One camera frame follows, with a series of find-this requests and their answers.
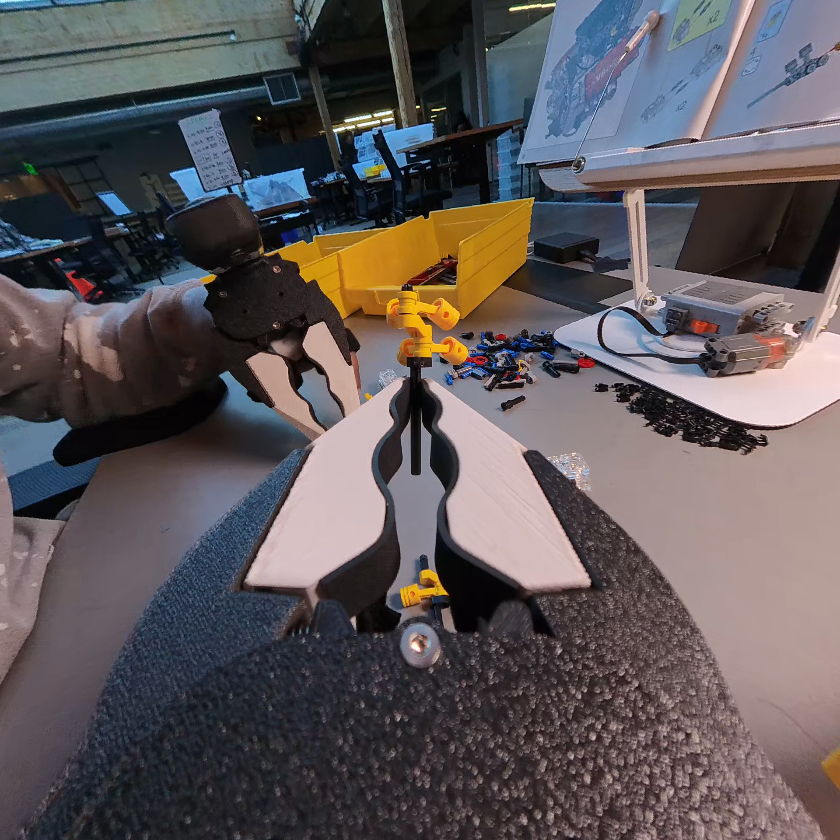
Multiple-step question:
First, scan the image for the pile of black pins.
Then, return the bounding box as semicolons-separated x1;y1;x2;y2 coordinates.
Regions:
594;381;769;455

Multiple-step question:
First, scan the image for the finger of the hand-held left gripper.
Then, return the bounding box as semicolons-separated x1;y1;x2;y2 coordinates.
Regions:
298;323;362;417
244;351;329;442

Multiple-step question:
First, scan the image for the stack of grey crates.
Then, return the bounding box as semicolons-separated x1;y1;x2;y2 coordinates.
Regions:
495;128;526;201

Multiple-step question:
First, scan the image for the white book stand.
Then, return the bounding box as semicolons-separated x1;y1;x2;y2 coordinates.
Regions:
538;118;840;429

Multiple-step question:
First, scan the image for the white printed sign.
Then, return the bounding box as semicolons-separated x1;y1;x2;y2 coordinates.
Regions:
177;108;242;193

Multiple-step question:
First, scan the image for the person's left forearm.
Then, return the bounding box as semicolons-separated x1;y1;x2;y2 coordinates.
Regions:
0;272;227;427

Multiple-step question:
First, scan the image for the wooden table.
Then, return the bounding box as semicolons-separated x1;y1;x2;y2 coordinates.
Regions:
397;118;526;204

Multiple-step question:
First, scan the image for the person's grey sweatshirt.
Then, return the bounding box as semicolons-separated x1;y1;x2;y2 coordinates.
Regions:
0;459;67;683

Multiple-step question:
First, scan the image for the pile of red black beams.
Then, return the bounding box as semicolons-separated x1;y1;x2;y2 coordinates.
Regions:
407;256;460;284

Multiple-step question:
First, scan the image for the black motor cable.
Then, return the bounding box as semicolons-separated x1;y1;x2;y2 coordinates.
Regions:
597;306;713;366

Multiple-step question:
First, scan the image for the pile of mixed small bricks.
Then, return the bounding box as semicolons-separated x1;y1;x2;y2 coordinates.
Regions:
443;328;597;393

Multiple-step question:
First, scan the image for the black axle with yellow pistons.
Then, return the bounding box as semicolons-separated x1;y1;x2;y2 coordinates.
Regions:
385;283;469;475
399;554;450;631

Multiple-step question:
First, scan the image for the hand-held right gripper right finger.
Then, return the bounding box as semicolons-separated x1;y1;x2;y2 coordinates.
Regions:
420;379;593;632

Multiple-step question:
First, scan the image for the instruction booklet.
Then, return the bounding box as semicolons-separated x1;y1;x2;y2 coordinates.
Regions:
517;0;840;165

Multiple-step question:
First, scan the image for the black power adapter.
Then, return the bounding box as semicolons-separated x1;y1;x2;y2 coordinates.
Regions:
533;233;601;265

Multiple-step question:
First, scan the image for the grey desk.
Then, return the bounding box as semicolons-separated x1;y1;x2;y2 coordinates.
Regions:
0;200;840;828

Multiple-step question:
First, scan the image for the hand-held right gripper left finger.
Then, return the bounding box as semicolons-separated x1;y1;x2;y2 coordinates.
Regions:
243;377;410;621

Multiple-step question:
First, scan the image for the grey toy motor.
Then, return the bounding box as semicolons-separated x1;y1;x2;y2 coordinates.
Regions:
703;326;811;378

